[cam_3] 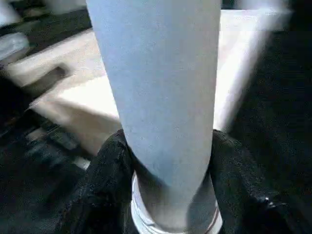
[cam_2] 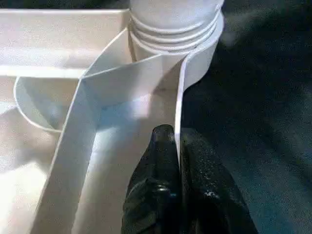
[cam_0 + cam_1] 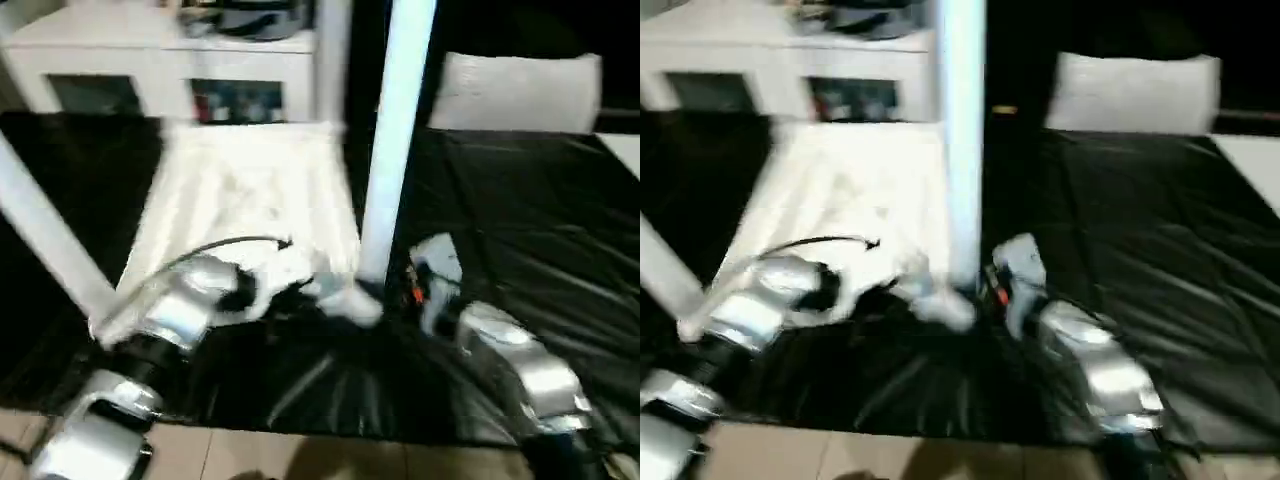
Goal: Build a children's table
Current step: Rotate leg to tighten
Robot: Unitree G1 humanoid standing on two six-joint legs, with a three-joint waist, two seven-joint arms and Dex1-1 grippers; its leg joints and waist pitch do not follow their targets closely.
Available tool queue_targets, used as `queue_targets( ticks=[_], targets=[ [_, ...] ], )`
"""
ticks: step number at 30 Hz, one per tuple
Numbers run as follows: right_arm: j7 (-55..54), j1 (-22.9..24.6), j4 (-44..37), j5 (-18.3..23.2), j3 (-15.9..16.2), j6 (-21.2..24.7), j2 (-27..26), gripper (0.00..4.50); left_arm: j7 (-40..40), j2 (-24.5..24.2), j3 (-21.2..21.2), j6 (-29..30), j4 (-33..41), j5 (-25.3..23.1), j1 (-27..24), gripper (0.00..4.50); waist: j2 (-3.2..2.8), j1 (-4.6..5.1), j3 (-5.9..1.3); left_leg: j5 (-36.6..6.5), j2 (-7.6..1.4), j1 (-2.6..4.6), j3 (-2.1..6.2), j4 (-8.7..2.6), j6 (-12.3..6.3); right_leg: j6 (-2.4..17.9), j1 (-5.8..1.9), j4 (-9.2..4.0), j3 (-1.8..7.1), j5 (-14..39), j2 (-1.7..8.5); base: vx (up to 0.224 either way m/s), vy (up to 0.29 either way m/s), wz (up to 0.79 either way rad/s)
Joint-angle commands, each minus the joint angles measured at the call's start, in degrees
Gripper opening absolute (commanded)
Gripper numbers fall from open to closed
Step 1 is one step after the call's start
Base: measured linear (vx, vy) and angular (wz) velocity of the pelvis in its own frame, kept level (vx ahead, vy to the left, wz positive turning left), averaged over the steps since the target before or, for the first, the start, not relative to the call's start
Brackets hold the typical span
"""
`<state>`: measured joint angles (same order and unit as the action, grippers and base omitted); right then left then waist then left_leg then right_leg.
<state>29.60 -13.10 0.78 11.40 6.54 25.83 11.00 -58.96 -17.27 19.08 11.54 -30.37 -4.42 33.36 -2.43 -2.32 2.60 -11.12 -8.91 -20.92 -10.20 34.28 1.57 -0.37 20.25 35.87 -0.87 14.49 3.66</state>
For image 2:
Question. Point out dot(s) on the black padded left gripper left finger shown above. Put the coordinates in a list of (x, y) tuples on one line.
[(151, 195)]

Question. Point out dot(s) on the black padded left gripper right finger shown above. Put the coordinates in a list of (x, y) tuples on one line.
[(209, 195)]

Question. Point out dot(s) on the white plastic table top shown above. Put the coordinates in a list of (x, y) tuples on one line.
[(53, 73)]

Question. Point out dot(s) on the white plastic table leg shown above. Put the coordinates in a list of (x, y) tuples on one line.
[(175, 19)]

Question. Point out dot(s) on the black work mat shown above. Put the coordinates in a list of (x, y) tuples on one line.
[(258, 122)]

